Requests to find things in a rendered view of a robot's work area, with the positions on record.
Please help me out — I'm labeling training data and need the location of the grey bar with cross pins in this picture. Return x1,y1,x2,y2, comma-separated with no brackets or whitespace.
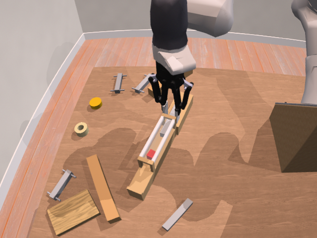
111,73,127,94
47,169,76,201
132,73,151,94

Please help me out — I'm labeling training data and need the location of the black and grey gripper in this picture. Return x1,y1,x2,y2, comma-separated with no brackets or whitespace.
148,61,194,123

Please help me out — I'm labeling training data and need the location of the white square stick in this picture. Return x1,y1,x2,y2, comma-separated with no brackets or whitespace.
162,198,193,232
169,105,175,116

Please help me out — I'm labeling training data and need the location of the beige roll of tape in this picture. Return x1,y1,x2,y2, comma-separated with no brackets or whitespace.
74,122,89,137

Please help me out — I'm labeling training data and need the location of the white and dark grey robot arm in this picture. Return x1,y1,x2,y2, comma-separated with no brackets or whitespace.
150,0,317,104

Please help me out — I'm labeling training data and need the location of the yellow short cylinder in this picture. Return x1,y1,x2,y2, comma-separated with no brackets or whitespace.
90,97,102,110

